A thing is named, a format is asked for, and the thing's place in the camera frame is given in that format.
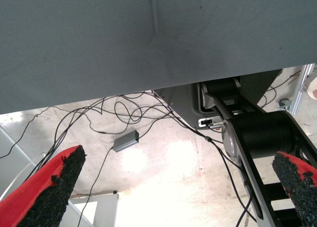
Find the dark grey table cloth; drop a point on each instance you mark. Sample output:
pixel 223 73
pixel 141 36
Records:
pixel 123 39

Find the black robot torso frame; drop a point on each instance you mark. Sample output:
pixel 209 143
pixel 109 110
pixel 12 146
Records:
pixel 262 133

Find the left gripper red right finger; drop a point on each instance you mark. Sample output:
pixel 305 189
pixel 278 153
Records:
pixel 302 187

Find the white shoe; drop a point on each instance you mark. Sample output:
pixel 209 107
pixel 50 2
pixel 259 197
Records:
pixel 313 86

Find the white table leg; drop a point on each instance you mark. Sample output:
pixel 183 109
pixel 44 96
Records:
pixel 106 209

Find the aluminium profile post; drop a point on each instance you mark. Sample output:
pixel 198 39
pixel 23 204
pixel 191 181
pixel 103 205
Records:
pixel 301 88

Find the clear thin tube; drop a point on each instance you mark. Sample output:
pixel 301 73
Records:
pixel 37 157

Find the grey robot base cover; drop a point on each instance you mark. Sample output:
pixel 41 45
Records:
pixel 183 103

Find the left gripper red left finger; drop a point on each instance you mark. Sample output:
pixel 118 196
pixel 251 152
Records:
pixel 37 195

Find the grey caster wheel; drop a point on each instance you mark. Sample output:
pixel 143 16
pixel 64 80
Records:
pixel 284 104

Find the grey metal hub box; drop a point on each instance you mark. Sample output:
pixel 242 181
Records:
pixel 125 141

